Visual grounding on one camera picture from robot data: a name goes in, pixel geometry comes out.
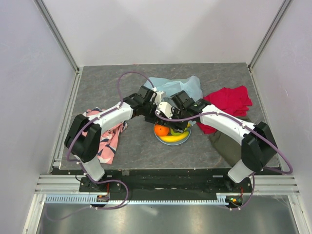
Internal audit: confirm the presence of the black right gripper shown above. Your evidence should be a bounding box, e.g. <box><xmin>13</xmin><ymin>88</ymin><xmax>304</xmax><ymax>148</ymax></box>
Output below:
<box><xmin>164</xmin><ymin>106</ymin><xmax>189</xmax><ymax>134</ymax></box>

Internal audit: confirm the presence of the fake orange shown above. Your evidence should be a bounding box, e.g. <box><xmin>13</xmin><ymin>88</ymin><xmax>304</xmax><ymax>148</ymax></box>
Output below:
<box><xmin>154</xmin><ymin>124</ymin><xmax>170</xmax><ymax>137</ymax></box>

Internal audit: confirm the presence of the green fake pear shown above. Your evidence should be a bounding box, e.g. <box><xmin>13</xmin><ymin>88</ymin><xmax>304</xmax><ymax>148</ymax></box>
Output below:
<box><xmin>170</xmin><ymin>128</ymin><xmax>183</xmax><ymax>136</ymax></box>

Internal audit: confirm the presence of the translucent light blue plastic bag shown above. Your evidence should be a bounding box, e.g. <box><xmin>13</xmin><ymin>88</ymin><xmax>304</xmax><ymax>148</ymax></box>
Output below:
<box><xmin>149</xmin><ymin>76</ymin><xmax>203</xmax><ymax>101</ymax></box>

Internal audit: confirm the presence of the yellow fake banana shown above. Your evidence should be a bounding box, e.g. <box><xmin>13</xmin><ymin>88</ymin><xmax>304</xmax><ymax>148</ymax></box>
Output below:
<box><xmin>159</xmin><ymin>131</ymin><xmax>190</xmax><ymax>143</ymax></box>

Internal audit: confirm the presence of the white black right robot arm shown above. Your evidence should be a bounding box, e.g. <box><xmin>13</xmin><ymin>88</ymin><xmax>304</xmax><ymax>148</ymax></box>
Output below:
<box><xmin>157</xmin><ymin>91</ymin><xmax>276</xmax><ymax>192</ymax></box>

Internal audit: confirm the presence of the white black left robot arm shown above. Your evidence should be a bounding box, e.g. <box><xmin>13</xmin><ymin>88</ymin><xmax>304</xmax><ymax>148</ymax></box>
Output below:
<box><xmin>64</xmin><ymin>86</ymin><xmax>166</xmax><ymax>192</ymax></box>

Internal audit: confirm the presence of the light blue plate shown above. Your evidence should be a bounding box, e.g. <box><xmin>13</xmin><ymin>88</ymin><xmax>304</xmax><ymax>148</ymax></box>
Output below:
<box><xmin>154</xmin><ymin>123</ymin><xmax>191</xmax><ymax>146</ymax></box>

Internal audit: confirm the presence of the pink navy patterned cloth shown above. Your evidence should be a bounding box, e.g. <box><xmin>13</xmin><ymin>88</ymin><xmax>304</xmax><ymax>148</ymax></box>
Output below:
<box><xmin>97</xmin><ymin>121</ymin><xmax>128</xmax><ymax>165</ymax></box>

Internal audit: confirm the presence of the red cloth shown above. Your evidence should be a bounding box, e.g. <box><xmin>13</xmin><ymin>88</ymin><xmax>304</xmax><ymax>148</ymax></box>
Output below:
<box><xmin>196</xmin><ymin>85</ymin><xmax>253</xmax><ymax>135</ymax></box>

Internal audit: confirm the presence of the olive green cloth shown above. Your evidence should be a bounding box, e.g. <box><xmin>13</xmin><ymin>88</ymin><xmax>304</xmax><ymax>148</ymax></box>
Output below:
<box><xmin>208</xmin><ymin>126</ymin><xmax>241</xmax><ymax>167</ymax></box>

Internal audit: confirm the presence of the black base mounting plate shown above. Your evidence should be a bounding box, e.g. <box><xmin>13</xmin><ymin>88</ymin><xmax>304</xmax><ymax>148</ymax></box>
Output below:
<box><xmin>79</xmin><ymin>168</ymin><xmax>252</xmax><ymax>194</ymax></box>

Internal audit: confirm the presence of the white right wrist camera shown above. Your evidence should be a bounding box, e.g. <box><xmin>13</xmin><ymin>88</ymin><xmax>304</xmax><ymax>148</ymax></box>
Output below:
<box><xmin>156</xmin><ymin>101</ymin><xmax>173</xmax><ymax>119</ymax></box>

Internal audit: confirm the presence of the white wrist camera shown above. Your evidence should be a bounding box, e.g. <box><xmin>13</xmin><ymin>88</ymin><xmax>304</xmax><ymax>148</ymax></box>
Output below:
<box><xmin>153</xmin><ymin>88</ymin><xmax>166</xmax><ymax>105</ymax></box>
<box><xmin>156</xmin><ymin>101</ymin><xmax>173</xmax><ymax>119</ymax></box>

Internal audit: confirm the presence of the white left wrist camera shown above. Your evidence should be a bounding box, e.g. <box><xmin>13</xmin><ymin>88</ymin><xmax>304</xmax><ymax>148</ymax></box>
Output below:
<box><xmin>153</xmin><ymin>88</ymin><xmax>166</xmax><ymax>105</ymax></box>

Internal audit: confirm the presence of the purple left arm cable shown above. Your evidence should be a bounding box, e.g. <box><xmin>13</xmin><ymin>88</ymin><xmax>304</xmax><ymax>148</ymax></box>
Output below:
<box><xmin>45</xmin><ymin>71</ymin><xmax>156</xmax><ymax>221</ymax></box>

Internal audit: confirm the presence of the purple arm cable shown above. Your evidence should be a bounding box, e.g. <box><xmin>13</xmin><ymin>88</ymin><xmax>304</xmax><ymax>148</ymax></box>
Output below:
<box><xmin>156</xmin><ymin>112</ymin><xmax>293</xmax><ymax>211</ymax></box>
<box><xmin>45</xmin><ymin>71</ymin><xmax>156</xmax><ymax>221</ymax></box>

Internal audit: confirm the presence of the slotted grey cable duct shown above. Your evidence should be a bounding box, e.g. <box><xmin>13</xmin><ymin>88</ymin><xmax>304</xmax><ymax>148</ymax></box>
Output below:
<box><xmin>45</xmin><ymin>194</ymin><xmax>230</xmax><ymax>205</ymax></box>

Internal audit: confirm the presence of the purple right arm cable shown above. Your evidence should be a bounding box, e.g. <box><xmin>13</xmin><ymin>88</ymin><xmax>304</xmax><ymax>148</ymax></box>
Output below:
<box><xmin>156</xmin><ymin>112</ymin><xmax>293</xmax><ymax>211</ymax></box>

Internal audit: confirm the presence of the aluminium frame rail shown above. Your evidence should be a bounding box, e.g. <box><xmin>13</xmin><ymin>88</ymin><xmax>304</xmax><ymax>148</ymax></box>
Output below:
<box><xmin>35</xmin><ymin>175</ymin><xmax>299</xmax><ymax>195</ymax></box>

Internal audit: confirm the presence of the left aluminium corner post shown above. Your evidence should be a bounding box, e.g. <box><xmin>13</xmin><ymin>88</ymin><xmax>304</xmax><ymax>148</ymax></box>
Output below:
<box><xmin>34</xmin><ymin>0</ymin><xmax>80</xmax><ymax>73</ymax></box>

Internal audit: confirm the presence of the aluminium corner post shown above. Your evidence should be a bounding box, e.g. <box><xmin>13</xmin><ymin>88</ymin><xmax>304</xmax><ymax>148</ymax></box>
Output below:
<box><xmin>248</xmin><ymin>0</ymin><xmax>293</xmax><ymax>72</ymax></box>
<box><xmin>34</xmin><ymin>0</ymin><xmax>80</xmax><ymax>73</ymax></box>

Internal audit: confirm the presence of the right aluminium corner post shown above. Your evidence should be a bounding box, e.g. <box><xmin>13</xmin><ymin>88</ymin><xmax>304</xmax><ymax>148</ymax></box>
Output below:
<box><xmin>248</xmin><ymin>0</ymin><xmax>293</xmax><ymax>72</ymax></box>

